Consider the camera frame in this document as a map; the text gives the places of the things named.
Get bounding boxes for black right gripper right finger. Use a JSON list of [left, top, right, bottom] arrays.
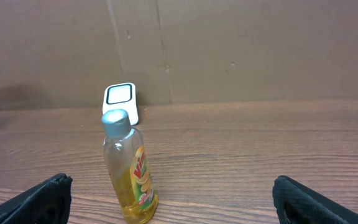
[[272, 175, 358, 224]]

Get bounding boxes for white barcode scanner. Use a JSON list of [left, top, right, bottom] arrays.
[[102, 82, 139, 126]]

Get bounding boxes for yellow dish soap bottle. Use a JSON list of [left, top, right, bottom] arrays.
[[101, 109, 158, 223]]

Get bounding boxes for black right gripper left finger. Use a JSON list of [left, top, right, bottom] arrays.
[[0, 173, 73, 224]]

